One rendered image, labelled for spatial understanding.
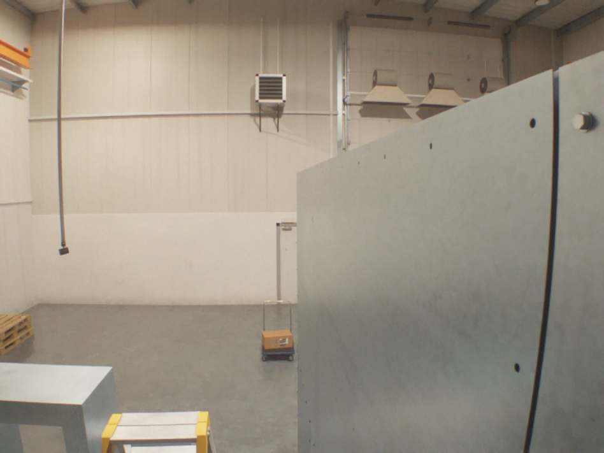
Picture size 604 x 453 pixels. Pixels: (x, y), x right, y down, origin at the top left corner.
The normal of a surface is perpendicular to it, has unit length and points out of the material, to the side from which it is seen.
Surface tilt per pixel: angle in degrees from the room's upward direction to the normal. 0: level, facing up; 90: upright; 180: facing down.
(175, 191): 90
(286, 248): 90
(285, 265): 90
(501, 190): 90
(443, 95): 81
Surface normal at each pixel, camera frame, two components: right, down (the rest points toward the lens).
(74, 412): 0.08, 0.10
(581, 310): -1.00, 0.01
